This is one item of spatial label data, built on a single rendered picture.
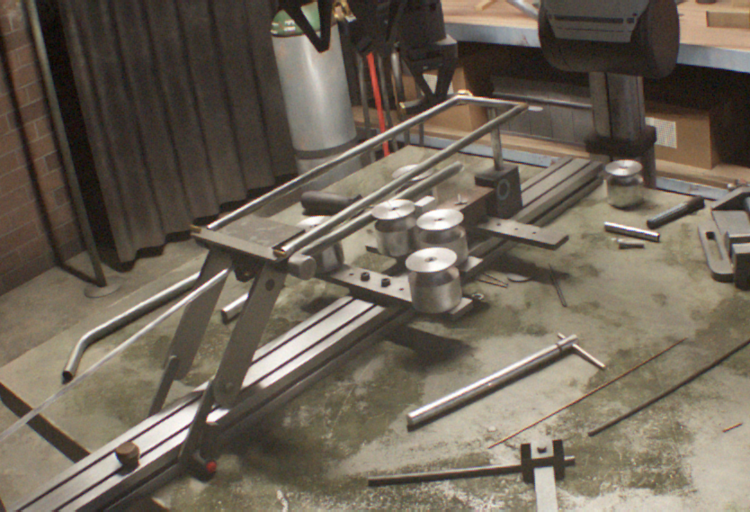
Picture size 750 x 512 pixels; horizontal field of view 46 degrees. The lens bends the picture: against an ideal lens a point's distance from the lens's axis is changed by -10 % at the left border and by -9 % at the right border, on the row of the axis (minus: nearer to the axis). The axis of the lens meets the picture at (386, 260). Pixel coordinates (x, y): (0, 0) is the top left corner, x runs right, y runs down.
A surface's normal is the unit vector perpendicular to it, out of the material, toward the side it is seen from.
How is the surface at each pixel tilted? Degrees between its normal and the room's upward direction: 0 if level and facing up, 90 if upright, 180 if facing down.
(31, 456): 0
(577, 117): 90
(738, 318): 0
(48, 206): 90
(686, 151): 89
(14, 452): 0
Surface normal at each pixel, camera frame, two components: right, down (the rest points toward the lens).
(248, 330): 0.72, 0.20
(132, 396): -0.15, -0.89
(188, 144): -0.08, 0.44
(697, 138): -0.71, 0.40
